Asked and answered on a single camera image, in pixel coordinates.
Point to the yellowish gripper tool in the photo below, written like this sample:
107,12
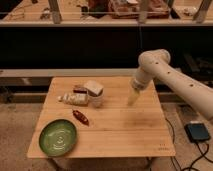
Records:
134,94

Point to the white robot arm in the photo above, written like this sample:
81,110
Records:
155,64

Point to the white cup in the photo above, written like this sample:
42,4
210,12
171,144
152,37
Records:
96,100

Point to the beige bread slice block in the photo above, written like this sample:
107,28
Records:
94,88

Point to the wooden folding table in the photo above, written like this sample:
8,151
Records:
115,129

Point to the small brown chocolate box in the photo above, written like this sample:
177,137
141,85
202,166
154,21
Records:
79,89

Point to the red chili pepper toy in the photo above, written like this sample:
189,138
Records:
81,117

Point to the white lying bottle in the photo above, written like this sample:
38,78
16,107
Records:
78,99

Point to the black foot pedal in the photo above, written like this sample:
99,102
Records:
197,132

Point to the brown tray on shelf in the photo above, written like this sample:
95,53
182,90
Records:
131,8

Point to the green ceramic bowl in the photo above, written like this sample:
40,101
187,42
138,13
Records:
58,138

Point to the long wooden background shelf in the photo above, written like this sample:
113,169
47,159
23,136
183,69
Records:
95,13

